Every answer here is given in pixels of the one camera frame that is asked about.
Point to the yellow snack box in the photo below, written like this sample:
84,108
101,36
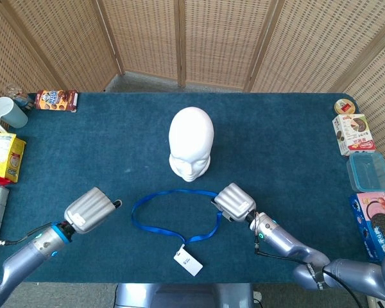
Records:
4,157

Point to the silver robot torso base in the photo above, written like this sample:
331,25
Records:
183,296

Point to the brown cookie box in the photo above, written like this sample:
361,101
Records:
54,100

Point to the pink blue Oreo box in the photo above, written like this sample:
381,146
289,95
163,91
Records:
372,224

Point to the round orange tin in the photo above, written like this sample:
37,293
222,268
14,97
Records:
345,106

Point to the silver-blue left robot arm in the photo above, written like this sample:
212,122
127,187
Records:
29,256

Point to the clear glass jar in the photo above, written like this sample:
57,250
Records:
16,93

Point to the white plastic object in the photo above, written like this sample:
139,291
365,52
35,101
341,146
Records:
377,301

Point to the bamboo folding screen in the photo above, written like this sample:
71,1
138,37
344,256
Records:
221,38

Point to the silver-blue right robot arm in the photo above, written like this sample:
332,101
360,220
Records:
285,244

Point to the white red snack box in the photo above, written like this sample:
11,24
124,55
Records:
354,134

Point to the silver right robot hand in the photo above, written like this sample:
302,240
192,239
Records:
235,202

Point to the white power plug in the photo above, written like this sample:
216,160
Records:
257,295

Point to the white foam mannequin head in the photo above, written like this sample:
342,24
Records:
191,138

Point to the blue carpet table cover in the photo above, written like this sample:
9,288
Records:
83,160

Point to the clear container blue rim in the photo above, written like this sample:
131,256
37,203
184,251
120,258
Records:
369,173

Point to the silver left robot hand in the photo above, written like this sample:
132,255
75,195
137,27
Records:
86,210

